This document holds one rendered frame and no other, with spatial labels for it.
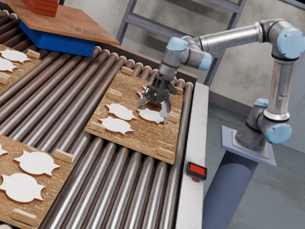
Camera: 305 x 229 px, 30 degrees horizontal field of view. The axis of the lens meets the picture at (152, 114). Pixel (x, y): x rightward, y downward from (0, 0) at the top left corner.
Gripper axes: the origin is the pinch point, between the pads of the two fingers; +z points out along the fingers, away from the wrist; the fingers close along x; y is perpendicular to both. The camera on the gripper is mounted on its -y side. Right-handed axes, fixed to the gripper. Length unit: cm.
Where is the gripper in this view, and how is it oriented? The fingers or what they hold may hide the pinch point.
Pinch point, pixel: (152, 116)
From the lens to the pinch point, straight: 241.2
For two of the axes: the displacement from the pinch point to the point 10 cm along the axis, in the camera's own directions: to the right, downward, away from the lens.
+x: 7.4, 4.7, -4.7
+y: -5.7, 0.9, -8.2
